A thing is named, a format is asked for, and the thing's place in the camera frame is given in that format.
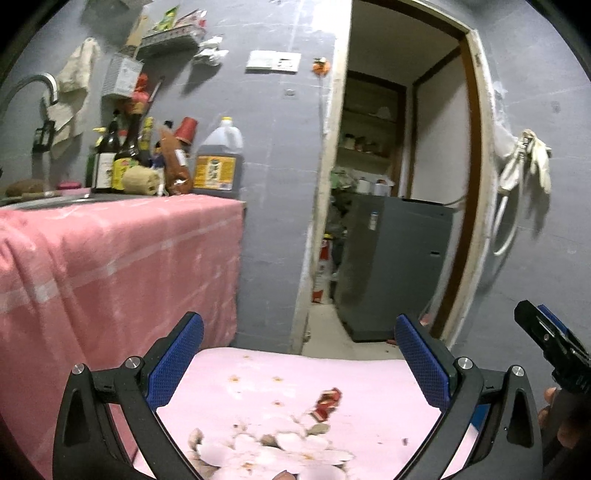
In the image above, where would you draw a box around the red cardboard scrap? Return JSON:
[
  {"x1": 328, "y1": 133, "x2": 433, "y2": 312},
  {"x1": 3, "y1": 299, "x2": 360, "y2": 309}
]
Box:
[{"x1": 311, "y1": 388, "x2": 342, "y2": 423}]

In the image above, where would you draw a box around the white hose loop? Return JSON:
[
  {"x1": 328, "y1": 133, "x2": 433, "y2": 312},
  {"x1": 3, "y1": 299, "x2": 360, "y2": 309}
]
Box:
[{"x1": 490, "y1": 147, "x2": 528, "y2": 257}]

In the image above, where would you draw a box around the pink floral table cloth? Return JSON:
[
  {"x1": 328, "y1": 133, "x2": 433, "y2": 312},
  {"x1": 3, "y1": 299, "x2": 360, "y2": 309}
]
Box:
[{"x1": 157, "y1": 348, "x2": 440, "y2": 479}]

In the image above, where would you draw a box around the red checked counter cloth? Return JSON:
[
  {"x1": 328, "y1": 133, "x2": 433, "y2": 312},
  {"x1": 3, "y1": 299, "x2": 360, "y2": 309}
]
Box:
[{"x1": 1, "y1": 195, "x2": 243, "y2": 478}]

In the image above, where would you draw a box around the wooden door frame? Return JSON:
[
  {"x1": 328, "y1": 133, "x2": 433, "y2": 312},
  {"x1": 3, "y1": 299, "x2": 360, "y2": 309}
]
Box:
[{"x1": 290, "y1": 0, "x2": 500, "y2": 356}]

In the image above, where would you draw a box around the beige hanging towel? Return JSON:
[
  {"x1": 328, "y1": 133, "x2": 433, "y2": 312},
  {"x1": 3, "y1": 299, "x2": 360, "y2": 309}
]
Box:
[{"x1": 46, "y1": 37, "x2": 101, "y2": 160}]

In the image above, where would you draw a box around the dark glass bottle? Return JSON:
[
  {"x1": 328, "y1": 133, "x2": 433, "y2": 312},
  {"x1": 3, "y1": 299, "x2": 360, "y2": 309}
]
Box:
[
  {"x1": 111, "y1": 101, "x2": 144, "y2": 193},
  {"x1": 92, "y1": 109, "x2": 120, "y2": 193}
]

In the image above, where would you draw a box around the white rubber glove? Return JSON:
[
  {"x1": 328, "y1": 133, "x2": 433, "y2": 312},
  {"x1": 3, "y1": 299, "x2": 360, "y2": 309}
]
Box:
[{"x1": 499, "y1": 129, "x2": 551, "y2": 195}]

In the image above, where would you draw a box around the small beige scrap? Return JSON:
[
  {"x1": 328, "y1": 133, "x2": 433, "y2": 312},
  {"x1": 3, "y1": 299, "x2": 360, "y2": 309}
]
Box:
[{"x1": 307, "y1": 422, "x2": 329, "y2": 435}]

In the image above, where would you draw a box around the white wall socket panel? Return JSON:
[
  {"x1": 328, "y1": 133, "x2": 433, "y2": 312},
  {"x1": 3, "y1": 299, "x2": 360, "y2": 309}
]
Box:
[{"x1": 245, "y1": 50, "x2": 301, "y2": 74}]

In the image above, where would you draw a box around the white red rice sack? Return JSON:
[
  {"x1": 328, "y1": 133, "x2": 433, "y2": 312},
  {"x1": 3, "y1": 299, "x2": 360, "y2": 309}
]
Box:
[{"x1": 311, "y1": 234, "x2": 332, "y2": 304}]

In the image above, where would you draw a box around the person's right hand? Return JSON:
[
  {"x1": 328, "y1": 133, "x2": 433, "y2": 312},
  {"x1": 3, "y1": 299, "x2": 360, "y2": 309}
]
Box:
[{"x1": 538, "y1": 387, "x2": 581, "y2": 450}]

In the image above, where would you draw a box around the orange wall hook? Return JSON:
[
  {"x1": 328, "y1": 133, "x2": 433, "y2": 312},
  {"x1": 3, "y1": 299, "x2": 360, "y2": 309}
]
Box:
[{"x1": 311, "y1": 57, "x2": 331, "y2": 78}]

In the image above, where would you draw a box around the white wall rack shelf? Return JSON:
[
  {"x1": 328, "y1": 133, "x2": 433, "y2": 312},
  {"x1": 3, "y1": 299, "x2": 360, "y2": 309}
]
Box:
[{"x1": 136, "y1": 25, "x2": 206, "y2": 61}]

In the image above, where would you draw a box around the chrome sink faucet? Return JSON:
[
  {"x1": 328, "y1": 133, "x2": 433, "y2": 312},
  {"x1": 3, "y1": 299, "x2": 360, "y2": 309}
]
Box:
[{"x1": 1, "y1": 72, "x2": 58, "y2": 155}]

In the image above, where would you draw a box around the beige loofah sponge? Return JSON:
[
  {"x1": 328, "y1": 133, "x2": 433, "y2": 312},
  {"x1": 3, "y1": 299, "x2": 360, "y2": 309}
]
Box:
[{"x1": 122, "y1": 166, "x2": 160, "y2": 196}]

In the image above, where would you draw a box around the large dark soy sauce jug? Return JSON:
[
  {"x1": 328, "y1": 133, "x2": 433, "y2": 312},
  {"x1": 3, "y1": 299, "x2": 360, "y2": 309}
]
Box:
[{"x1": 192, "y1": 117, "x2": 243, "y2": 199}]

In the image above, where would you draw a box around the red bottle cap cup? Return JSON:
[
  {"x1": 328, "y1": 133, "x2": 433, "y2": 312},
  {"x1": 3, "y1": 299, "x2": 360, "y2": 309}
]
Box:
[{"x1": 174, "y1": 117, "x2": 198, "y2": 145}]

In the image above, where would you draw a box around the white box on wall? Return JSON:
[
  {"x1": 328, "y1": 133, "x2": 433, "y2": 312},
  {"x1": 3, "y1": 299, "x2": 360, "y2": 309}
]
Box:
[{"x1": 101, "y1": 53, "x2": 143, "y2": 98}]

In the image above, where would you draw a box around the brown sauce pouch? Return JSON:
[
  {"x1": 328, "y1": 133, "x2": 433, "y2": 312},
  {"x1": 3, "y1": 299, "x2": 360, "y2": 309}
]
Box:
[{"x1": 158, "y1": 125, "x2": 192, "y2": 195}]

